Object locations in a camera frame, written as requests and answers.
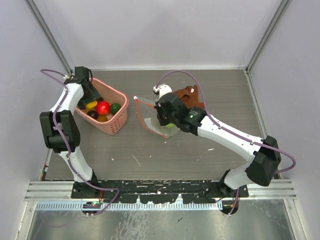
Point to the dark brown round fruit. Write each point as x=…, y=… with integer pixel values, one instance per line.
x=93, y=114

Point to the white slotted cable duct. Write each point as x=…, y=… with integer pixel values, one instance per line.
x=138, y=206

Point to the aluminium frame rail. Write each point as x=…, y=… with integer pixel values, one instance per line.
x=59, y=190

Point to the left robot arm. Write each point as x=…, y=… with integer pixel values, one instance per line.
x=61, y=133

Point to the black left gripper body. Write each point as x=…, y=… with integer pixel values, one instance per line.
x=90, y=96

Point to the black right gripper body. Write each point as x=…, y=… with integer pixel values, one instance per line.
x=164, y=118

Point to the small yellow orange fruit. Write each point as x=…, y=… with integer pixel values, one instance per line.
x=102, y=118

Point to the clear zip top bag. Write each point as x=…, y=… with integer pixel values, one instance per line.
x=147, y=116

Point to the red tomato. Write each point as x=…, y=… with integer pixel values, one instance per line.
x=103, y=108

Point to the light green apple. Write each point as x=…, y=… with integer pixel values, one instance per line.
x=170, y=126

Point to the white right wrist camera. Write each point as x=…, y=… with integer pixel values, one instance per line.
x=162, y=90

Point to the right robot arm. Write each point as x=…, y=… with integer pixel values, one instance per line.
x=262, y=159

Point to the brown cloth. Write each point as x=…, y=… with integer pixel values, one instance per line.
x=190, y=97

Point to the dark green lime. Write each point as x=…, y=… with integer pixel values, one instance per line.
x=114, y=108

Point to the pink plastic basket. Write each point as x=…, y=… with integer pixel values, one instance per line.
x=111, y=95

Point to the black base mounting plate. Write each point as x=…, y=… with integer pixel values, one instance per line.
x=154, y=191

